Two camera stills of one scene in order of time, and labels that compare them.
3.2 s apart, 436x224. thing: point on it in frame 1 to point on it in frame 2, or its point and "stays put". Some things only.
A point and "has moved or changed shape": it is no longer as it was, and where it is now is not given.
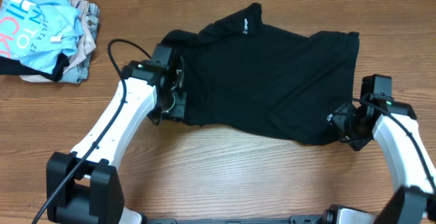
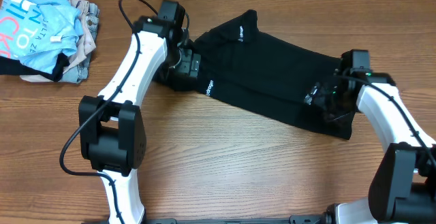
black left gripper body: (179, 82) to (190, 66)
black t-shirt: (240, 73) has moved or changed shape
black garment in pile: (11, 67) stays put
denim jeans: (82, 72) stays put
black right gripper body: (343, 122) to (324, 99)
